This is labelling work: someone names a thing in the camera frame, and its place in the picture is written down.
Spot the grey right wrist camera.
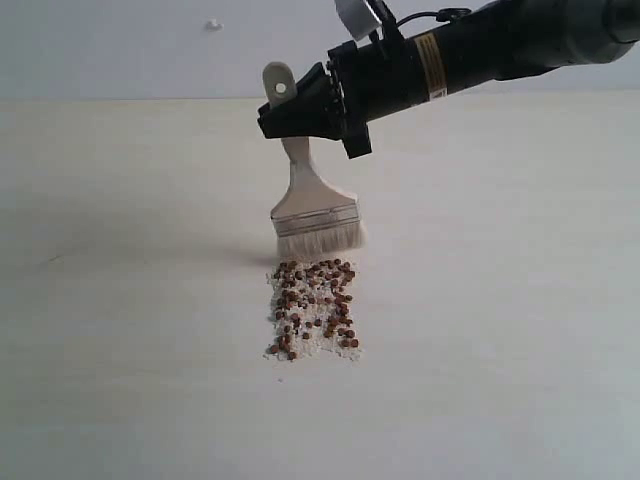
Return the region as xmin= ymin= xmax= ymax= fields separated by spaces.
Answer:
xmin=334 ymin=0 xmax=396 ymax=42

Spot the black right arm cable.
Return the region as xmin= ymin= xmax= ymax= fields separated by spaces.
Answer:
xmin=394 ymin=5 xmax=474 ymax=29

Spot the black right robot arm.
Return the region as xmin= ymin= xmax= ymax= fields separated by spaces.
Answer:
xmin=258 ymin=1 xmax=639 ymax=158

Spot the small white wall lump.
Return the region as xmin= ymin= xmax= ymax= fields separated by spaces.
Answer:
xmin=205 ymin=19 xmax=224 ymax=32

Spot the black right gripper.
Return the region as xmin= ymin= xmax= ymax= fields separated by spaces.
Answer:
xmin=257 ymin=38 xmax=425 ymax=159

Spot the brown and white granule pile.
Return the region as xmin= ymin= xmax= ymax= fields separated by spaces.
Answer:
xmin=264 ymin=257 xmax=362 ymax=362

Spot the wide white bristle paintbrush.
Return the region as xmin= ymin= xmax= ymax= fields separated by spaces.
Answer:
xmin=261 ymin=61 xmax=369 ymax=260

